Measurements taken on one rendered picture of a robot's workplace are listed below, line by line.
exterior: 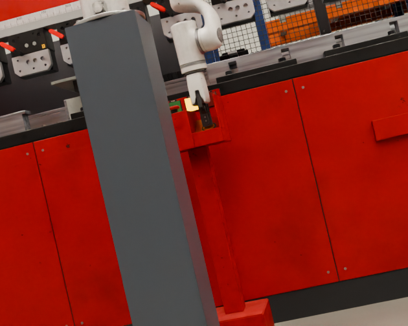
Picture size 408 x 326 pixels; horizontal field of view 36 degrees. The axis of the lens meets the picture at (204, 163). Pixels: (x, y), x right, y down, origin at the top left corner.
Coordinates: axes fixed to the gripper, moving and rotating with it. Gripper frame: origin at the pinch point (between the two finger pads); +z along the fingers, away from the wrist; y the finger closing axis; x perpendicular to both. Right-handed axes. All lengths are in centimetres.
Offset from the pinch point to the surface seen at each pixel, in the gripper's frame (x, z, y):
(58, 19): -52, -51, -34
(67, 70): -73, -38, -86
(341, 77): 45, -3, -26
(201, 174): -5.3, 16.6, 2.7
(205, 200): -6.0, 24.9, 3.4
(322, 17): 48, -34, -117
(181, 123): -6.9, -0.9, 6.2
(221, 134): 4.6, 5.5, 6.8
